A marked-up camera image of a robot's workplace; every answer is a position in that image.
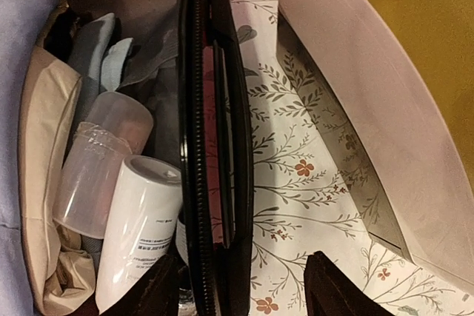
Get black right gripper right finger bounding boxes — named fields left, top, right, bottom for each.
left=304, top=251, right=391, bottom=316

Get white cylindrical bottle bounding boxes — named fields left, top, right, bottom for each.
left=96, top=155, right=183, bottom=314

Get light blue shirt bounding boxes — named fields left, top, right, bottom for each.
left=1, top=0, right=59, bottom=315

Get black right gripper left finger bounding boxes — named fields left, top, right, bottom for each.
left=100, top=255, right=178, bottom=316

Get pink and teal kids suitcase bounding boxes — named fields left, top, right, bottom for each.
left=33, top=0, right=254, bottom=315

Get pale blue denim garment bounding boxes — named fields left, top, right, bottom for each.
left=67, top=13, right=133, bottom=121

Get beige garment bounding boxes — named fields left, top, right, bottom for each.
left=19, top=47, right=96, bottom=315

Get floral patterned table mat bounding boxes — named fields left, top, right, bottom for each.
left=230, top=0, right=473, bottom=315

